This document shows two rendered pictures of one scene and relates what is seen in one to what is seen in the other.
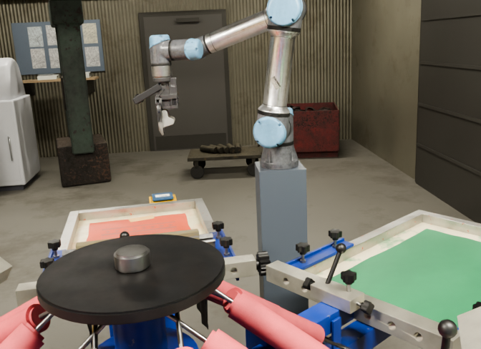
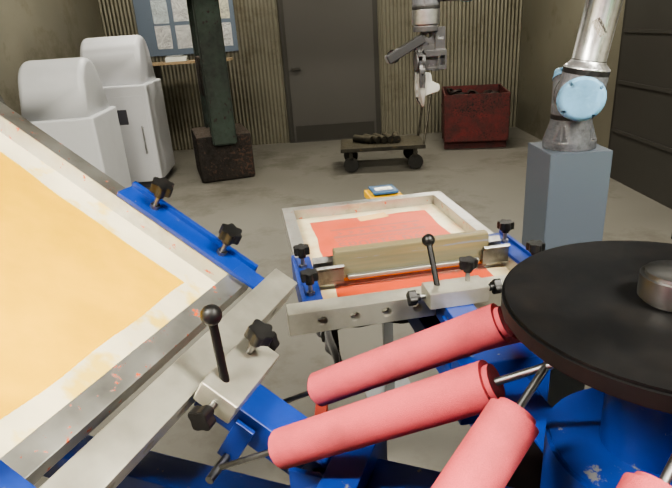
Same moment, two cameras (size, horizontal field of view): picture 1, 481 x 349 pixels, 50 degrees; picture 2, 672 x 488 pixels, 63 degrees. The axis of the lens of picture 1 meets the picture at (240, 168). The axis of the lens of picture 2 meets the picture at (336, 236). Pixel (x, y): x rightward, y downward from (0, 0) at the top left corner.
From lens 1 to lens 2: 0.60 m
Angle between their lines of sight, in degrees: 8
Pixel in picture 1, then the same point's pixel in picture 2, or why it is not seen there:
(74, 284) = (609, 334)
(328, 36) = (494, 5)
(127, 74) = (264, 54)
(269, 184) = (562, 170)
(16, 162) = (151, 155)
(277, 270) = not seen: hidden behind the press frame
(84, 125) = (226, 112)
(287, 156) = (587, 133)
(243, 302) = not seen: outside the picture
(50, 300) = (609, 369)
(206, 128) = (352, 116)
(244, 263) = not seen: hidden behind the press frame
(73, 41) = (211, 13)
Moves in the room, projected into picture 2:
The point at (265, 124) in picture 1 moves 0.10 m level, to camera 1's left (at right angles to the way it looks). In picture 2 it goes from (581, 87) to (541, 90)
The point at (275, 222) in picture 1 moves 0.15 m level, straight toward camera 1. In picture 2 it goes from (564, 220) to (580, 239)
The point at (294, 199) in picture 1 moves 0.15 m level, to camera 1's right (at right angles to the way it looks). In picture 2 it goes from (592, 190) to (645, 187)
